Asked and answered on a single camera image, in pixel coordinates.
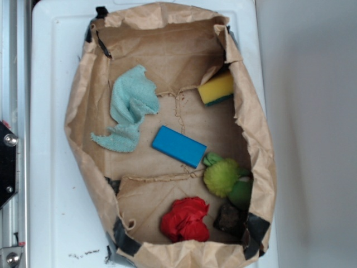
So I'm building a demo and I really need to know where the light blue cloth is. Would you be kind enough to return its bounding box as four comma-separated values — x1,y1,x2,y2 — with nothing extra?
91,65,160,152

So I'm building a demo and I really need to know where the red crumpled cloth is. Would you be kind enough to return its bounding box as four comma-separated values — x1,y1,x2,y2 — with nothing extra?
160,197,210,243

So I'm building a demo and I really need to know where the blue rectangular block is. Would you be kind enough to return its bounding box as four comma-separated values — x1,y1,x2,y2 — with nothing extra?
152,126,207,168

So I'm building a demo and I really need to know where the brown paper bag liner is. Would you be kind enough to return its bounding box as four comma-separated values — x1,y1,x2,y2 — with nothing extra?
65,2,277,267

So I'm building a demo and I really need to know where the yellow green sponge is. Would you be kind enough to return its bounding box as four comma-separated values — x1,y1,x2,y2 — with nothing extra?
198,71,234,106

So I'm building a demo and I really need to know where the green plush toy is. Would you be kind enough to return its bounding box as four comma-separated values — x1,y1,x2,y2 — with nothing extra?
203,152,253,210

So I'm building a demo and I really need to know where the dark brown block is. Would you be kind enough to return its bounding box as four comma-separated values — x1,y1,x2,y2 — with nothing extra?
214,203,247,237

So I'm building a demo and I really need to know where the white plastic tray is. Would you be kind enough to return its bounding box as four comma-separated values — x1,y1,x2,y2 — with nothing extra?
29,0,279,268

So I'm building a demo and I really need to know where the black metal bracket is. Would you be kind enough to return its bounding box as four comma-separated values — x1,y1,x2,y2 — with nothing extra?
0,121,18,209

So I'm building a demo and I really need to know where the silver corner bracket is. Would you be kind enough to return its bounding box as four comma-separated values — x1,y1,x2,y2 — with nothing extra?
1,246,23,268

